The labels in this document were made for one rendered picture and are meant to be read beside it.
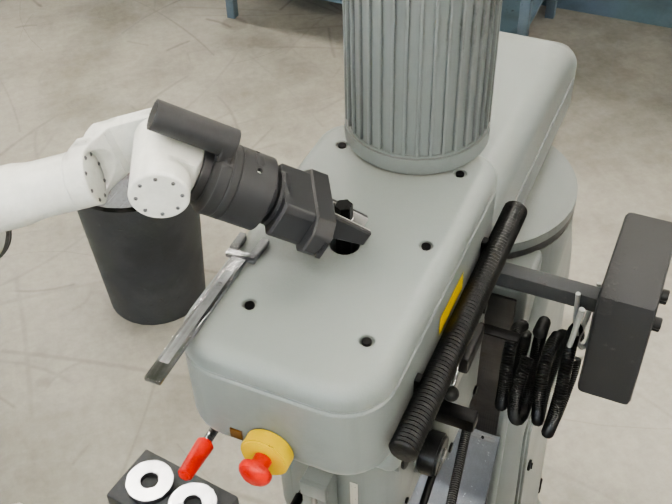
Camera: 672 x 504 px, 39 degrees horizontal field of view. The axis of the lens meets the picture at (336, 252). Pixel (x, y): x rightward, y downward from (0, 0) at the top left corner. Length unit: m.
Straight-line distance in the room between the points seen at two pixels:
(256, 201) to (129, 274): 2.50
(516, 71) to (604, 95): 3.26
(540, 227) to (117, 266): 2.11
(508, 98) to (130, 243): 2.01
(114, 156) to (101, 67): 4.20
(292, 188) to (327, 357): 0.20
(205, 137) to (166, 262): 2.48
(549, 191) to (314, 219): 0.79
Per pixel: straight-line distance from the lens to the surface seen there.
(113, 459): 3.35
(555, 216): 1.72
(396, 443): 1.06
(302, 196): 1.07
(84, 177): 1.05
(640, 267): 1.41
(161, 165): 0.99
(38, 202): 1.07
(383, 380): 1.01
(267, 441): 1.08
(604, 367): 1.45
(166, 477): 1.84
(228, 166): 1.03
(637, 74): 5.17
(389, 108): 1.20
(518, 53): 1.78
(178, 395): 3.47
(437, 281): 1.11
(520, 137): 1.58
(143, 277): 3.52
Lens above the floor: 2.66
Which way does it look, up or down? 43 degrees down
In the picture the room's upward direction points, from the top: 2 degrees counter-clockwise
